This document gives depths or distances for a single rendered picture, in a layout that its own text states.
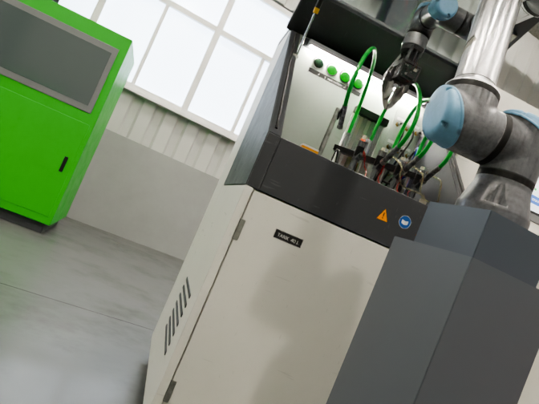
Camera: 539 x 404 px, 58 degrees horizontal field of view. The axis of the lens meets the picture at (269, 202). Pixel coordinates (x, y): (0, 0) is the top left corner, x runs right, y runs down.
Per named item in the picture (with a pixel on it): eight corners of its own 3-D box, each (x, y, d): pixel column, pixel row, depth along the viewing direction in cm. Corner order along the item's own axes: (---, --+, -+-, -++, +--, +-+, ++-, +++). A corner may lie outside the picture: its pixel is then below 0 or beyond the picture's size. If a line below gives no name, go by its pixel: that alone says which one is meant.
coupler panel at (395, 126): (372, 178, 194) (401, 107, 195) (368, 178, 197) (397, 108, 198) (399, 191, 196) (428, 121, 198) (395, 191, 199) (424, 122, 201)
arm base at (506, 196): (543, 240, 98) (561, 195, 99) (491, 212, 93) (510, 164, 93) (486, 228, 112) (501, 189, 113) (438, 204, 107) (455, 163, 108)
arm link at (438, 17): (473, 3, 145) (454, 17, 156) (441, -15, 143) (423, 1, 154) (464, 26, 144) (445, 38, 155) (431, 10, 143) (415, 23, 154)
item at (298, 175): (258, 190, 133) (281, 136, 134) (256, 190, 138) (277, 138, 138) (446, 272, 145) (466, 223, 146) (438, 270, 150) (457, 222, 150)
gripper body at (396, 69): (395, 74, 152) (409, 39, 153) (383, 80, 161) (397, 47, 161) (415, 85, 154) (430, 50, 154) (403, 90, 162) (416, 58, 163)
